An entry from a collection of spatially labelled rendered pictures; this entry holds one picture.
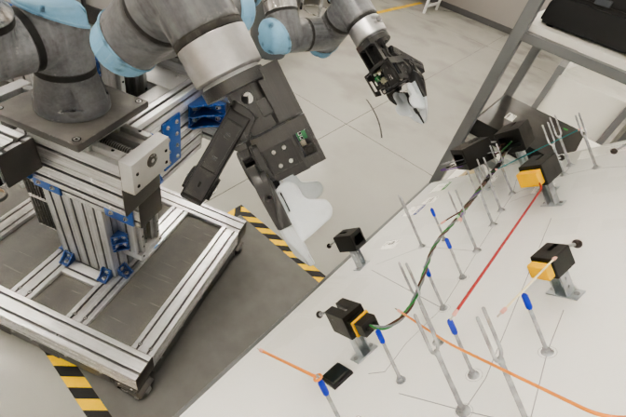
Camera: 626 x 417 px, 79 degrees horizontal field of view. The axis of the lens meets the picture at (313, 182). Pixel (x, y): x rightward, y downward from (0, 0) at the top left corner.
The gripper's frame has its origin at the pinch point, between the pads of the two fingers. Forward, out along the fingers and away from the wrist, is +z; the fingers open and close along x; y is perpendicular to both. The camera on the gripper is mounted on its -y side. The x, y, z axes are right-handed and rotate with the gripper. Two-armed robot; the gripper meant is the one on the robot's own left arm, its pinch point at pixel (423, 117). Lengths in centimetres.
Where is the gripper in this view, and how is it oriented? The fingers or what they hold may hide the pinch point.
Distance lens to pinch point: 88.5
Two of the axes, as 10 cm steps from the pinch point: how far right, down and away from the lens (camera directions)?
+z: 4.8, 8.7, -0.6
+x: 6.0, -3.8, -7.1
